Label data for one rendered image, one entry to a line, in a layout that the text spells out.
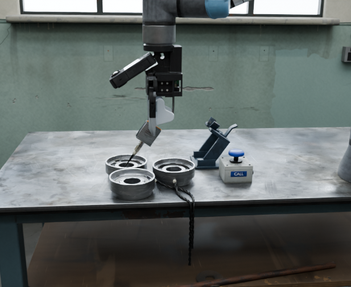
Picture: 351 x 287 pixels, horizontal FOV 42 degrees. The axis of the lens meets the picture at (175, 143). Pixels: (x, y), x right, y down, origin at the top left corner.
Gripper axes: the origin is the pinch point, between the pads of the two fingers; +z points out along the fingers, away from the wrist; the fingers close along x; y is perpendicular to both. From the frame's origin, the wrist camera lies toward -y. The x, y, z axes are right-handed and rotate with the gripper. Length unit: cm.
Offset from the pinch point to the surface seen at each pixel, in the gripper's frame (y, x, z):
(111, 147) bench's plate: -10.2, 27.1, 13.0
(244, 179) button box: 22.9, -4.1, 12.2
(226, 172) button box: 18.1, -4.0, 10.1
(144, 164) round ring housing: -1.5, 0.6, 9.2
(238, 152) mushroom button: 21.4, -2.0, 5.8
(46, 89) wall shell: -50, 161, 19
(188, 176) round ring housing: 8.6, -4.9, 10.6
